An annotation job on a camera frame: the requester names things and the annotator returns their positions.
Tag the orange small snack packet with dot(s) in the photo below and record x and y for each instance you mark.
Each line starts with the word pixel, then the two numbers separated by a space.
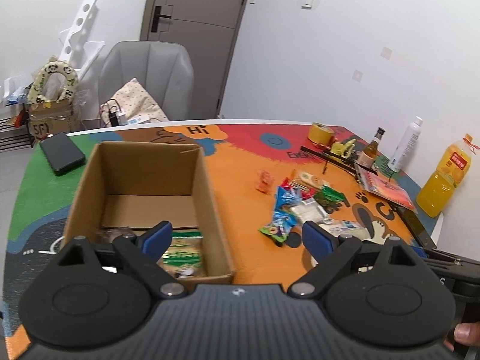
pixel 264 182

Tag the black wallet on table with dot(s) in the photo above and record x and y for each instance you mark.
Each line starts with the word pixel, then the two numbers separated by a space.
pixel 62 154

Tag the orange juice bottle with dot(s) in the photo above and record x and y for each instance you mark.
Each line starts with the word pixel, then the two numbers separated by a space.
pixel 448 175

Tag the long white cake package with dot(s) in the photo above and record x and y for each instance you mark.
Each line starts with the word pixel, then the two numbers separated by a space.
pixel 345 227

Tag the red candy bar packet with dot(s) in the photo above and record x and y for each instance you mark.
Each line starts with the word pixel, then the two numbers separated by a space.
pixel 304 191

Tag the red packet in clear bag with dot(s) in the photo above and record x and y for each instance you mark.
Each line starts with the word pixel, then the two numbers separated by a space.
pixel 376 185

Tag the blue cookie packet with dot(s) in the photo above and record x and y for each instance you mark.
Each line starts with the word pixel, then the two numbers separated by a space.
pixel 286 199

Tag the purple snack packet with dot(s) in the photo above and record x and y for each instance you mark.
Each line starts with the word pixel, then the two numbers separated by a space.
pixel 107 235

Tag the yellow hair claw clip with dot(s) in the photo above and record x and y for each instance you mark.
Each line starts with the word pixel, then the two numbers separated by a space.
pixel 343 150

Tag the grey door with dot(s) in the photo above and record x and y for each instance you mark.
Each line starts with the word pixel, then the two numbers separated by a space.
pixel 208 30

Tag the dark green snack packet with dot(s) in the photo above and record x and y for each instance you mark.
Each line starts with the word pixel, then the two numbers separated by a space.
pixel 330 199

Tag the cardboard box on table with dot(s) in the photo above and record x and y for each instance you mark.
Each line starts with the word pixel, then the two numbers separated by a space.
pixel 140 184

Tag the person's right hand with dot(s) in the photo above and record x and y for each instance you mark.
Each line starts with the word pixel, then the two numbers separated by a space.
pixel 466 333

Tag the white spray can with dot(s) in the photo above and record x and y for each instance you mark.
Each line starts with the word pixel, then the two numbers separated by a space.
pixel 406 145

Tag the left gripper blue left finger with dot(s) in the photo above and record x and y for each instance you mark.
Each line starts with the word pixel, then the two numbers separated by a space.
pixel 154 242

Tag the green white cracker package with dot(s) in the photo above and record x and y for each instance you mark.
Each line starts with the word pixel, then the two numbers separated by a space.
pixel 184 257

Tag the panda pattern neck pillow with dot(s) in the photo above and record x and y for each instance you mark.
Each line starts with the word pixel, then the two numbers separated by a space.
pixel 56 81

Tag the green candy packet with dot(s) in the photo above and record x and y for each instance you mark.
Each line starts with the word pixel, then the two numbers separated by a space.
pixel 278 230

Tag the white charger with cables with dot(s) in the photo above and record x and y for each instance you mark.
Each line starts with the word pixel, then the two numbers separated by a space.
pixel 111 114

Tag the yellow tape roll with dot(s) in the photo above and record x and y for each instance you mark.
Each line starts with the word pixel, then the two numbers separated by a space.
pixel 321 135

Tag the colourful cartoon table mat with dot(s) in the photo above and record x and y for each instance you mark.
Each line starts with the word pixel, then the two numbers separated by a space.
pixel 235 154

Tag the small brown glass bottle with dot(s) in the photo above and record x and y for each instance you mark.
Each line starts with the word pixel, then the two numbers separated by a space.
pixel 368 155

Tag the dotted beige cushion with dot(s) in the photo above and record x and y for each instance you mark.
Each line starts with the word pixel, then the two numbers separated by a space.
pixel 134 102

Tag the white light switch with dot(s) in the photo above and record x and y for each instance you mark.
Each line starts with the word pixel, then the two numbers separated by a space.
pixel 307 4

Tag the blue candy packet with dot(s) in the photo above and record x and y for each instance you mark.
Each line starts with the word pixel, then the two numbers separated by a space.
pixel 284 218

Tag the cardboard box on floor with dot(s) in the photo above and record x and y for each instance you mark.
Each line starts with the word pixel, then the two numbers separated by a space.
pixel 53 117

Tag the square white cake package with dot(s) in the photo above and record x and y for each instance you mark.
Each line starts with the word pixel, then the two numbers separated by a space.
pixel 310 210

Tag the black door handle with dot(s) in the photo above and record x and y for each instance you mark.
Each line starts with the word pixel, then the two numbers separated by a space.
pixel 160 13

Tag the beige cracker package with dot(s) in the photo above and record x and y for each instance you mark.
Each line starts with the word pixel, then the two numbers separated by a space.
pixel 308 180

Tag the black metal rack rod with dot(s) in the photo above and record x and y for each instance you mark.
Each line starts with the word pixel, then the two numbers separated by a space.
pixel 347 165

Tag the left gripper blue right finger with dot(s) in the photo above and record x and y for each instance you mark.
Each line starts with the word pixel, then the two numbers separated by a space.
pixel 318 241

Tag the black smartphone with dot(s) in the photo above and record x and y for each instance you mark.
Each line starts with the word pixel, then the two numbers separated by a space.
pixel 416 228

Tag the grey chair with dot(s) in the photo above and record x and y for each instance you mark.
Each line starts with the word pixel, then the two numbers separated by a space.
pixel 163 69

